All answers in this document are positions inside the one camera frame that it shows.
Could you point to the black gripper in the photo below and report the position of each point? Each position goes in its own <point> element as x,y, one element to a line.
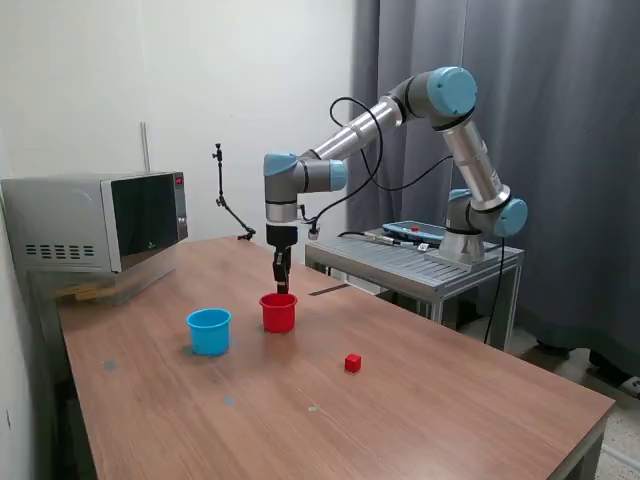
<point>282,236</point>

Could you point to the red cube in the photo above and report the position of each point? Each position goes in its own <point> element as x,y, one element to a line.
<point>353,363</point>

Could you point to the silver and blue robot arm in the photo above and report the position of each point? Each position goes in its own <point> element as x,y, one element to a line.
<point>470,145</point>

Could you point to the red plastic bin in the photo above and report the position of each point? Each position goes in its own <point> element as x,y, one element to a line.
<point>278,315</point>

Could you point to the blue plastic bin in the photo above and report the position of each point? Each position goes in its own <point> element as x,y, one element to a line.
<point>209,335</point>

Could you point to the black tape strip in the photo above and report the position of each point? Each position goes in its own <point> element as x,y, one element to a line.
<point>327,290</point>

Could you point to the grey metal robot stand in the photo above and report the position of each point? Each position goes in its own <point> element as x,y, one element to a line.
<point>400,260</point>

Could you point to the blue teach pendant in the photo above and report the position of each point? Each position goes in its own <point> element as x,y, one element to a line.
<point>415,231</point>

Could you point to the grey round sticker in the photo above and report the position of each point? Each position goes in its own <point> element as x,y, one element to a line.
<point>109,365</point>
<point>228,400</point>

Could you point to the wooden blocks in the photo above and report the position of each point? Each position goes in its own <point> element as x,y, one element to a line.
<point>82,292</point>

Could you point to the silver microwave oven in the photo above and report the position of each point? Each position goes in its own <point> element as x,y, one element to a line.
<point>65,215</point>

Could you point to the black shoe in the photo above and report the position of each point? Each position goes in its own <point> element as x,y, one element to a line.
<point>617,372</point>
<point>552,347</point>

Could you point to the grey curtain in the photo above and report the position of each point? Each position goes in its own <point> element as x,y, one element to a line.
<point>575,100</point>

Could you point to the grey table leg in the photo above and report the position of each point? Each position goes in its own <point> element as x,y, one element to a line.
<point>585,460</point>

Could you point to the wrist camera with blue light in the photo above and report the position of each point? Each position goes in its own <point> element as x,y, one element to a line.
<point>314,232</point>

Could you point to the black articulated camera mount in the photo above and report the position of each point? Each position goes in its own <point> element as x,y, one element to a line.
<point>220,185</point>

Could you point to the white wall conduit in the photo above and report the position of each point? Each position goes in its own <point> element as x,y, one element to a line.
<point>145,147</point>

